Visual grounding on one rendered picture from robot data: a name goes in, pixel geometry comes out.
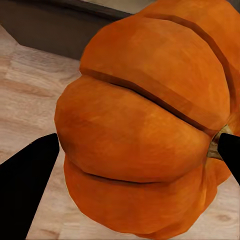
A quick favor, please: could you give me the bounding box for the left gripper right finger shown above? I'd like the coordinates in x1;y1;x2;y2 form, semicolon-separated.
217;132;240;185

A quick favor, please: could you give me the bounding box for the pumpkin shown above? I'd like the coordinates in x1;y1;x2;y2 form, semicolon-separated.
54;0;240;240

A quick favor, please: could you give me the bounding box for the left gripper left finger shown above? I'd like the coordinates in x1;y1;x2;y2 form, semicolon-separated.
0;133;60;240

